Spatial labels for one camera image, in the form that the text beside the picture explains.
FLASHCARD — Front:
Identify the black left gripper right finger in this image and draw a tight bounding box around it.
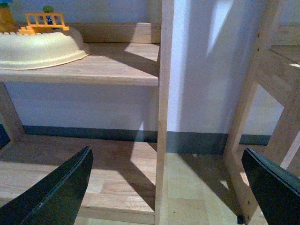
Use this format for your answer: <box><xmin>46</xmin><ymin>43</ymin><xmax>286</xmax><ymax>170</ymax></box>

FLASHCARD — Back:
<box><xmin>241</xmin><ymin>148</ymin><xmax>300</xmax><ymax>225</ymax></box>

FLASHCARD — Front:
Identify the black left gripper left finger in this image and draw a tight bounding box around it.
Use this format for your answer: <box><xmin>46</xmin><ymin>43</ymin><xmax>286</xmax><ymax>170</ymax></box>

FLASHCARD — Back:
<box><xmin>0</xmin><ymin>146</ymin><xmax>93</xmax><ymax>225</ymax></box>

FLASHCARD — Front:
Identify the light wooden shelf unit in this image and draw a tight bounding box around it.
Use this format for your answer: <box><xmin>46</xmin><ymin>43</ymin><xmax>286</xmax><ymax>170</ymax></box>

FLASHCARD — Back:
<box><xmin>0</xmin><ymin>0</ymin><xmax>173</xmax><ymax>225</ymax></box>

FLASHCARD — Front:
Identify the cream toy island base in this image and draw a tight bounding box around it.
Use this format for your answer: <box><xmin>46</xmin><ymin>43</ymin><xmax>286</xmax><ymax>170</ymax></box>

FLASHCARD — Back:
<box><xmin>0</xmin><ymin>28</ymin><xmax>90</xmax><ymax>70</ymax></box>

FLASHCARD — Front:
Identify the orange toy fence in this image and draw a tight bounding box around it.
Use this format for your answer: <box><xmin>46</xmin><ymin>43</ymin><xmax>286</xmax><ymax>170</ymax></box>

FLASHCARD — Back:
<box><xmin>18</xmin><ymin>12</ymin><xmax>70</xmax><ymax>35</ymax></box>

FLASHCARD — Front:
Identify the yellow toy tower piece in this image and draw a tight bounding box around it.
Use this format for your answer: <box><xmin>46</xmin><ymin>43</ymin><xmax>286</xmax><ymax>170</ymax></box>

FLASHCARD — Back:
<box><xmin>0</xmin><ymin>0</ymin><xmax>18</xmax><ymax>33</ymax></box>

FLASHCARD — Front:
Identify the small toy figure green hat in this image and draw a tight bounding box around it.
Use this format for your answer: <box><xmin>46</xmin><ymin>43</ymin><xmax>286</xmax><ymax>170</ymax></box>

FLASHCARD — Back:
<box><xmin>43</xmin><ymin>6</ymin><xmax>53</xmax><ymax>25</ymax></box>

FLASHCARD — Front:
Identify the light wooden chair frame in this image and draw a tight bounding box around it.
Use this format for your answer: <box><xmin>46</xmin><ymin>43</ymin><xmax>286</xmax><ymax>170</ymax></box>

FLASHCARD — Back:
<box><xmin>224</xmin><ymin>0</ymin><xmax>300</xmax><ymax>225</ymax></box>

